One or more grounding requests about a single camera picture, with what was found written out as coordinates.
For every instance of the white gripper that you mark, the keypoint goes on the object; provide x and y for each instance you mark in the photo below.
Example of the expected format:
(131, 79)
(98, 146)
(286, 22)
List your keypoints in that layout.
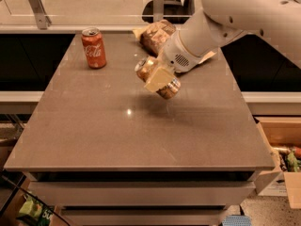
(177, 55)

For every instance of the orange LaCroix can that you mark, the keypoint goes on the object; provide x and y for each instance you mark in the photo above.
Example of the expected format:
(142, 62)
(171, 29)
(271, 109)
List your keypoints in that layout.
(144, 65)

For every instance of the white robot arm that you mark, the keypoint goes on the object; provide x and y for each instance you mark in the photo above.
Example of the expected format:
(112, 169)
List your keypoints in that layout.
(219, 22)

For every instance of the red Coca-Cola can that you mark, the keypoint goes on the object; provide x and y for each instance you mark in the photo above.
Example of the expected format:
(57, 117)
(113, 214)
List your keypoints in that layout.
(92, 40)

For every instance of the brown chip bag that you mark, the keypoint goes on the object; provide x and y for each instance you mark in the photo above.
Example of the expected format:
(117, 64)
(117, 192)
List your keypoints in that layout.
(153, 36)

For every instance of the black office chair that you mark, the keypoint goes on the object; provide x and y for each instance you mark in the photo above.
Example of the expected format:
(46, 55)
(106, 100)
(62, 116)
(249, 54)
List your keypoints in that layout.
(178, 11)

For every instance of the cardboard box with items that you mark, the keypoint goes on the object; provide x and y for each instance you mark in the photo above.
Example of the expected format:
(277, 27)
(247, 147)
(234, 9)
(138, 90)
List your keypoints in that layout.
(282, 137)

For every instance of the grey drawer cabinet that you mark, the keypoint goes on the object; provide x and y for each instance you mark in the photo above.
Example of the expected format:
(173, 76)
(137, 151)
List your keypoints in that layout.
(143, 203)

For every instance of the blue mesh object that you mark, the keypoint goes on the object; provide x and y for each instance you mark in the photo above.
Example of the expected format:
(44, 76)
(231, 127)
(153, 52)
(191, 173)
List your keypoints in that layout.
(235, 220)

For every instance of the green snack bag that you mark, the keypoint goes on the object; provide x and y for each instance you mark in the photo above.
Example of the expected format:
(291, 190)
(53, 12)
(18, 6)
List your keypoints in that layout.
(34, 213)

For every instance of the middle metal railing bracket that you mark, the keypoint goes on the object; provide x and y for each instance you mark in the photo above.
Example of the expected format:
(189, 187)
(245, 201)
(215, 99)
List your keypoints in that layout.
(158, 10)

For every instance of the metal railing bracket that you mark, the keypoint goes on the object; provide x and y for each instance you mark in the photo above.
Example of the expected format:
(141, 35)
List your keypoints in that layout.
(158, 10)
(41, 17)

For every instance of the left metal railing bracket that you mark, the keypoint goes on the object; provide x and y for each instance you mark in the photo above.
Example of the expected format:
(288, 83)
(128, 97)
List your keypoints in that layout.
(41, 17)

